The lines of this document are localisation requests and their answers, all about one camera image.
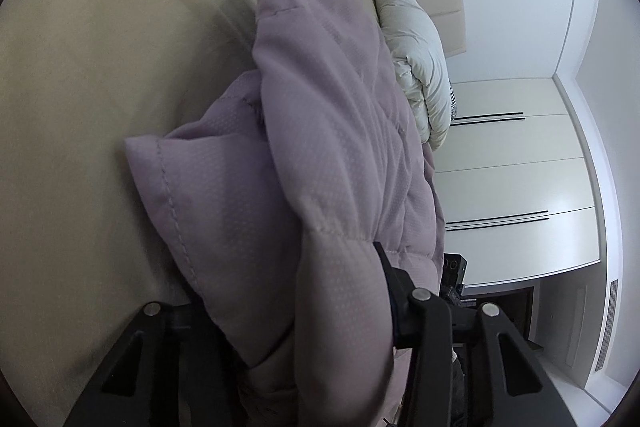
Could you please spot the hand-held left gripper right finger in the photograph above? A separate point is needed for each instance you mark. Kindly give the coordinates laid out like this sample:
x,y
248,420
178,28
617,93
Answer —
x,y
400,307

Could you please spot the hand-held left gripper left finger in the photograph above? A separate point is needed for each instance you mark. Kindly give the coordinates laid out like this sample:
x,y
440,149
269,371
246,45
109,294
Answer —
x,y
165,322

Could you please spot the mauve puffer jacket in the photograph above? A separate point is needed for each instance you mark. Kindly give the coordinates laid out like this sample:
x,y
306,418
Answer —
x,y
325,157

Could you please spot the white wardrobe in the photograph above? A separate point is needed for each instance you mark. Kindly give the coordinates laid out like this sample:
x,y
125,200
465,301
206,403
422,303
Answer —
x,y
510,187

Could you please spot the striped pillow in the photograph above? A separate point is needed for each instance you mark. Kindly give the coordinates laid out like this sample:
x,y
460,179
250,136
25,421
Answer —
x,y
454,102

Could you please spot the white pillow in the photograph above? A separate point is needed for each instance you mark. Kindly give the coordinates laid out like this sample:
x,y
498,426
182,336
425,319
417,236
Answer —
x,y
415,42

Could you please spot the bed with cream sheet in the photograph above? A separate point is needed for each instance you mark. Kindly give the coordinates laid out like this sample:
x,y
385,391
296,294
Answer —
x,y
125,32

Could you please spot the white wall vent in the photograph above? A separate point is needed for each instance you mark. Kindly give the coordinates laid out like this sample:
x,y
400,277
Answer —
x,y
607,322

